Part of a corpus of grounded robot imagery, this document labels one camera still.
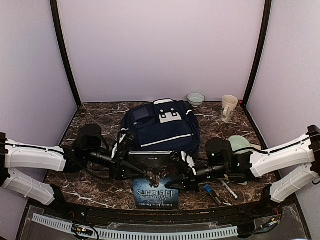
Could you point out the black left frame post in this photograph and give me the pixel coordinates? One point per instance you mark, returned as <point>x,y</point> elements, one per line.
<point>63,51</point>

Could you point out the dark blue novel book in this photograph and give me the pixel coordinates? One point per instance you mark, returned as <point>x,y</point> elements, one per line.
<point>149,189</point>

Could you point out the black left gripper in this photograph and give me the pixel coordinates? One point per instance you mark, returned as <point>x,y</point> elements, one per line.
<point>120,161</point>

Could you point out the white marker pen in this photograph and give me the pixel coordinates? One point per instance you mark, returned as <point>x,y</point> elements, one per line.
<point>224,184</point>

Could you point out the grey slotted cable duct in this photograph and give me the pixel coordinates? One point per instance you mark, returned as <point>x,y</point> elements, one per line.
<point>132,232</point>

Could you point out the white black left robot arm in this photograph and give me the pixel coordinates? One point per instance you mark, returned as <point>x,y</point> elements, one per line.
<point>15,155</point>

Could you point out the cream ceramic mug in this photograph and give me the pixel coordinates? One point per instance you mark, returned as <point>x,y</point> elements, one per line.
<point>229,104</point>

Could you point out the navy blue student backpack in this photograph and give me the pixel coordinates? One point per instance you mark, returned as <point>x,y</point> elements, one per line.
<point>164,125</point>

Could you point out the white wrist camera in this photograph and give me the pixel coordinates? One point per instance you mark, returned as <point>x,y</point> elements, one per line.
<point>121,147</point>
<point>187,164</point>

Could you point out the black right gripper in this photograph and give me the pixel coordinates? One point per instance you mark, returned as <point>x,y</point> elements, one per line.
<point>178,179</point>

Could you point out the celadon bowl at back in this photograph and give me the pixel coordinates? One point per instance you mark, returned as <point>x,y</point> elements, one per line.
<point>195,99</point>

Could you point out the celadon bowl on plate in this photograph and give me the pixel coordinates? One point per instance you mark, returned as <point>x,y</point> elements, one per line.
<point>239,144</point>

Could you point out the black frame post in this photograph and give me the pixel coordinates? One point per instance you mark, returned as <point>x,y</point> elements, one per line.
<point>259,51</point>
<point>63,51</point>

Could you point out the black marker blue cap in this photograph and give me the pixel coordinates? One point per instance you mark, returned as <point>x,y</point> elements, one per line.
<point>212,194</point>

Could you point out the black right frame post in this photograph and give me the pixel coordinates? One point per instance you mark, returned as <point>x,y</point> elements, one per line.
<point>259,51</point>

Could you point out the square floral plate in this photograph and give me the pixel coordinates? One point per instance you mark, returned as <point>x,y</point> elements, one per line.
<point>256,146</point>

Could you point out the yellow highlighter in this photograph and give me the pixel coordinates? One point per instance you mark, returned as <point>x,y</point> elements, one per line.
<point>235,180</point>

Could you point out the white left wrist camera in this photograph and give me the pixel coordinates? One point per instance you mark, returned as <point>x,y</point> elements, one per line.
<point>121,147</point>

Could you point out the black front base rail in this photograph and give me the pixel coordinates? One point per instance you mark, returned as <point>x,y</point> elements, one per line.
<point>118,205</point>

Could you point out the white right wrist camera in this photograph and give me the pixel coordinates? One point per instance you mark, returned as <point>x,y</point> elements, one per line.
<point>187,164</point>

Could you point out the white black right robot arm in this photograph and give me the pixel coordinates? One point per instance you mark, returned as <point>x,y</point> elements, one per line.
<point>303,152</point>

